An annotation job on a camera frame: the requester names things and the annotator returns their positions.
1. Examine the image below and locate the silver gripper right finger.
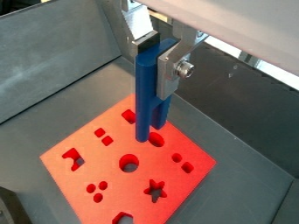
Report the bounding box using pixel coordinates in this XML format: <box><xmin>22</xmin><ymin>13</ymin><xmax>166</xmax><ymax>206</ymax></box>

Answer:
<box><xmin>157</xmin><ymin>20</ymin><xmax>209</xmax><ymax>100</ymax></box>

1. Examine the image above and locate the grey tray bin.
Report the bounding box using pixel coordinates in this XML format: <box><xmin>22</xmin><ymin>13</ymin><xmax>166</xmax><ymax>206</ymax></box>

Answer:
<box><xmin>0</xmin><ymin>0</ymin><xmax>299</xmax><ymax>224</ymax></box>

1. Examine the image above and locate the blue square-circle peg object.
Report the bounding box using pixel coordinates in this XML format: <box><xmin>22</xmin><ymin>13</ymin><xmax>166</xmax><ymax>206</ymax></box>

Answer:
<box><xmin>135</xmin><ymin>38</ymin><xmax>177</xmax><ymax>142</ymax></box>

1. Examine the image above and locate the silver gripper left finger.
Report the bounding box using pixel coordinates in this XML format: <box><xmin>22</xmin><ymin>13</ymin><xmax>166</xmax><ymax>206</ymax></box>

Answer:
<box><xmin>121</xmin><ymin>0</ymin><xmax>161</xmax><ymax>55</ymax></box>

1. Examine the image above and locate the red shape-sorting board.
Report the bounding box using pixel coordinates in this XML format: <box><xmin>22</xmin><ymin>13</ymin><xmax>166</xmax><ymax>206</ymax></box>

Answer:
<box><xmin>42</xmin><ymin>95</ymin><xmax>217</xmax><ymax>224</ymax></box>

